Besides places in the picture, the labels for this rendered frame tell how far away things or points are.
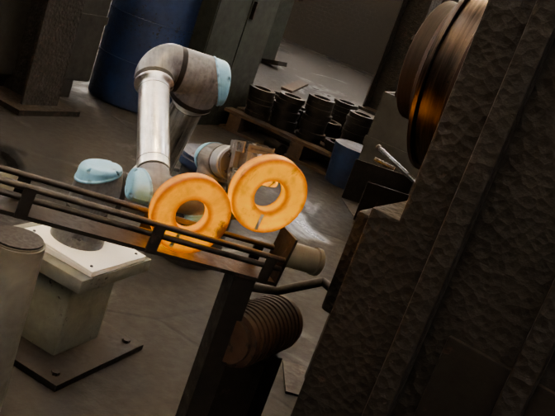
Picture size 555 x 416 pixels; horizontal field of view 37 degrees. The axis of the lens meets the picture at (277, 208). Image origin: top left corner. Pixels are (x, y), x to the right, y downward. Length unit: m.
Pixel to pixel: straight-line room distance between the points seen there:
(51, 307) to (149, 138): 0.67
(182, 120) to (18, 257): 0.63
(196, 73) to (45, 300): 0.76
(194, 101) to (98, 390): 0.82
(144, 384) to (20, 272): 0.77
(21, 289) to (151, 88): 0.56
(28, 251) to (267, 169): 0.52
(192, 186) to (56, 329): 0.92
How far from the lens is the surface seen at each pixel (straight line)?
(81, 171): 2.30
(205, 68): 2.10
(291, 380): 2.71
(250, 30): 5.76
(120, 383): 2.41
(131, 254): 2.41
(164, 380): 2.48
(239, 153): 1.73
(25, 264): 1.77
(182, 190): 1.56
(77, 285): 2.22
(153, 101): 1.97
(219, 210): 1.60
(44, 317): 2.39
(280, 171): 1.60
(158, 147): 1.88
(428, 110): 1.74
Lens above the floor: 1.23
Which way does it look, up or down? 16 degrees down
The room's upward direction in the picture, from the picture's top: 20 degrees clockwise
